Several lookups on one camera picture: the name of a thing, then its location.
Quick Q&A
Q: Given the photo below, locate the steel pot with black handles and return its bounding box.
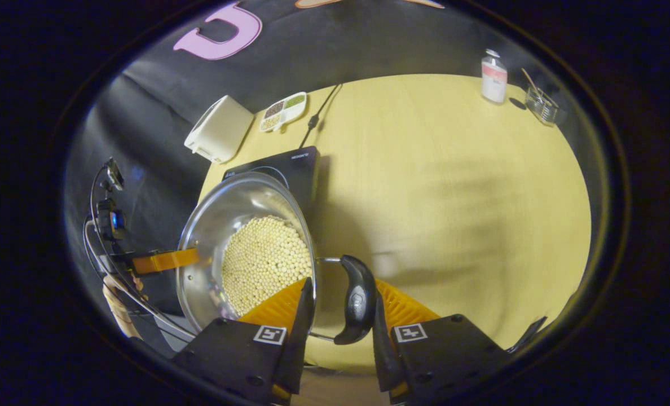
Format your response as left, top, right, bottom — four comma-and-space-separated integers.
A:
175, 172, 378, 346

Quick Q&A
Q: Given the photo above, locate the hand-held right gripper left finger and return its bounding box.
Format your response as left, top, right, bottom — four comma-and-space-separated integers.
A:
171, 276, 316, 404

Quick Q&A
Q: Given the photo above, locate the thin gripper cable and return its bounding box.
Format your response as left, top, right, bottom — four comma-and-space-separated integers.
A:
84, 164, 197, 339

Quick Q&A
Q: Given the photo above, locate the pile of yellow beans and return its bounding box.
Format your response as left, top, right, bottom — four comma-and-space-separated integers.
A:
221, 215, 313, 316

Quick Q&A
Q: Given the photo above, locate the small glass cup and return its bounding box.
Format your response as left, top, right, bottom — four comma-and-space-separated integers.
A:
524, 85, 559, 126

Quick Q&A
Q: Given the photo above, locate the black induction cooktop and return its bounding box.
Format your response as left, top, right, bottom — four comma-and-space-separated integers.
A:
222, 145, 320, 215

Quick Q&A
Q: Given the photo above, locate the small bottle with pink label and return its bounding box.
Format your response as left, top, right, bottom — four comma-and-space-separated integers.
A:
481, 49, 508, 104

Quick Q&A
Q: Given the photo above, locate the thin wooden stick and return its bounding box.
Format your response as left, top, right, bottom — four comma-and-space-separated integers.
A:
520, 68, 544, 99

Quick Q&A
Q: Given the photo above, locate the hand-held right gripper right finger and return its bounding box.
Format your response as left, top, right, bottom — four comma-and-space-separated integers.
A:
372, 279, 510, 404

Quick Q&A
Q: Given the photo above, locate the white toaster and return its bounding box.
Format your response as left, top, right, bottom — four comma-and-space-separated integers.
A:
184, 95, 255, 164

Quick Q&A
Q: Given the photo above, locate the white divided dish with beans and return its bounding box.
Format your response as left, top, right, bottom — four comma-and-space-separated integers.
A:
259, 91, 308, 133

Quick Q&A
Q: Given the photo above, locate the black power cable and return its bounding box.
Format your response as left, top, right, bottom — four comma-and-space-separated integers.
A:
299, 83, 342, 148

